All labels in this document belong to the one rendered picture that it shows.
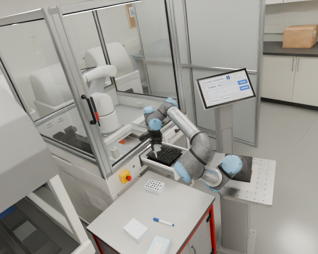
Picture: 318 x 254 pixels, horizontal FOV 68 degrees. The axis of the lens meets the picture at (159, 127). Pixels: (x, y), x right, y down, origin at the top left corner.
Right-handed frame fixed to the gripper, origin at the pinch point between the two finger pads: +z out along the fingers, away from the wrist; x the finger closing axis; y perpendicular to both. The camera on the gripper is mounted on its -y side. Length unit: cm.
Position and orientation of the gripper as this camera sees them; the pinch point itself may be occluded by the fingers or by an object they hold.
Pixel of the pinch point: (154, 151)
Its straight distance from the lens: 171.5
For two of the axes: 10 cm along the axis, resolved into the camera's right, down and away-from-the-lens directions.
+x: 0.9, -5.1, 8.5
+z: 1.6, 8.5, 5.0
